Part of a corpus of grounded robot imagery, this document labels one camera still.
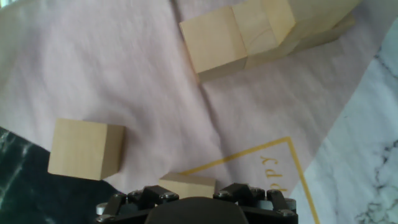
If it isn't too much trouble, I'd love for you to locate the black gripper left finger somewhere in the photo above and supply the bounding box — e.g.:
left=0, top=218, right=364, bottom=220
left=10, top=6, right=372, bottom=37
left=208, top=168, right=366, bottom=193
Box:
left=95, top=185, right=180, bottom=224

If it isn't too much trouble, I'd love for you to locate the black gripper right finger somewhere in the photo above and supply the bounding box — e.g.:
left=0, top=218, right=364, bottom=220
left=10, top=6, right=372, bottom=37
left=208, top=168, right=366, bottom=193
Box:
left=212, top=182, right=299, bottom=224

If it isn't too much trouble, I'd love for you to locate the marble pattern table cloth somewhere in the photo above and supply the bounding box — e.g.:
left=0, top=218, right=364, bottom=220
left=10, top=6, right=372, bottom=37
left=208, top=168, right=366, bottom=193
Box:
left=0, top=0, right=398, bottom=224

